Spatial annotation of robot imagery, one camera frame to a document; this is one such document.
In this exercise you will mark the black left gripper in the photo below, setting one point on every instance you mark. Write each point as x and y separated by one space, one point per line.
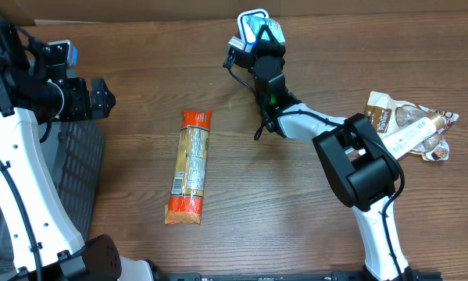
78 90

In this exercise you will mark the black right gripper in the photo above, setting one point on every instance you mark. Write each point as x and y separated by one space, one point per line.
266 46

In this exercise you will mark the teal snack packet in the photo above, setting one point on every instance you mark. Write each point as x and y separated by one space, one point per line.
255 24

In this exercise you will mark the red and clear snack package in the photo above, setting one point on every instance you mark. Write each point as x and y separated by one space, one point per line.
187 190

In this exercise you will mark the beige paper pouch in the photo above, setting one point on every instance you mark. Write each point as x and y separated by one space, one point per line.
389 116

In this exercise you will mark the white tube with gold cap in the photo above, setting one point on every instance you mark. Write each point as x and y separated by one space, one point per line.
406 139

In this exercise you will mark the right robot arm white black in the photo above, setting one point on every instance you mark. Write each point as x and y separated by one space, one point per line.
363 174

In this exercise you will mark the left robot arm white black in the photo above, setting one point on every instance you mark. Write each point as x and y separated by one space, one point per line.
35 89

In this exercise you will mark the white barcode scanner stand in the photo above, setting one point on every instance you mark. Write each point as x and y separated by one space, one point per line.
244 30

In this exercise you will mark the grey plastic mesh basket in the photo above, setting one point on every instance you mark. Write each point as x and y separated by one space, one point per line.
57 181

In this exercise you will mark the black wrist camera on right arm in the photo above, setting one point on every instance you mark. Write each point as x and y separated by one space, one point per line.
236 54

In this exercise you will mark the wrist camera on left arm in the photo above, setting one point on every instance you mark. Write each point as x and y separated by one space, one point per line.
60 61

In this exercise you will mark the black rail at table edge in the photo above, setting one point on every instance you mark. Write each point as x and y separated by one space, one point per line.
334 276

